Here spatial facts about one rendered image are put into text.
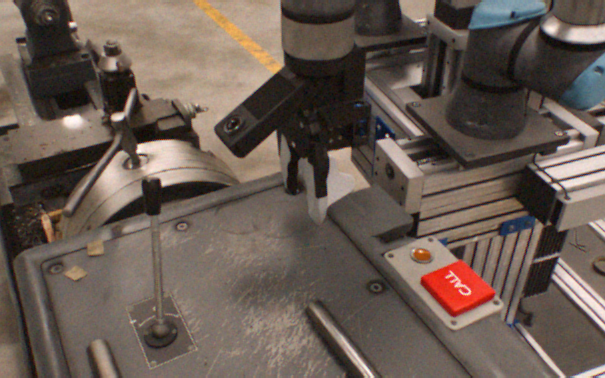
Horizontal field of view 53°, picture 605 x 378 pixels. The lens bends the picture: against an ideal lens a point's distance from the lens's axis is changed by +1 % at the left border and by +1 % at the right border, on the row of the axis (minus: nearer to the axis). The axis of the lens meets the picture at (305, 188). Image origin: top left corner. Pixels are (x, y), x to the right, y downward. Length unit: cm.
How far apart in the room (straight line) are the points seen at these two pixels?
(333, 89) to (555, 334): 161
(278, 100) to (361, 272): 23
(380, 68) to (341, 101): 91
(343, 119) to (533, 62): 46
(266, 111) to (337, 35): 11
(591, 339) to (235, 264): 161
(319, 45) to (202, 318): 32
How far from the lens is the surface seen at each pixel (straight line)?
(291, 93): 63
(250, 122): 63
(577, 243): 250
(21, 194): 156
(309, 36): 60
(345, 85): 67
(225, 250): 75
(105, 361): 64
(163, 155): 96
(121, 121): 91
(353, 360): 61
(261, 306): 68
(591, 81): 101
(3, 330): 253
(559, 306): 224
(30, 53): 214
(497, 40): 109
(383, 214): 80
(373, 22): 152
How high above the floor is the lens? 177
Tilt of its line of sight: 38 degrees down
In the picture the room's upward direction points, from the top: straight up
